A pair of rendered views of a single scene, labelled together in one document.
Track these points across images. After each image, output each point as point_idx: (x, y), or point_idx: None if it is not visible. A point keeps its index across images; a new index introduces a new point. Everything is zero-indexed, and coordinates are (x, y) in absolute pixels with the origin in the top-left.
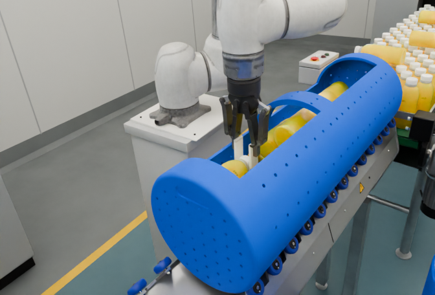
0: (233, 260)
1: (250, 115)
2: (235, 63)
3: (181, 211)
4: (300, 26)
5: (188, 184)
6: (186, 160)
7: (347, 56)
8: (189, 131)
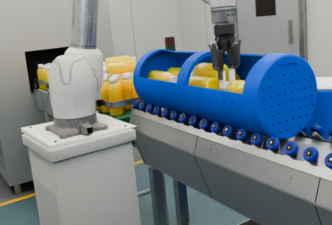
0: (308, 95)
1: (229, 49)
2: (233, 11)
3: (280, 85)
4: None
5: (286, 59)
6: (261, 59)
7: (153, 51)
8: (117, 127)
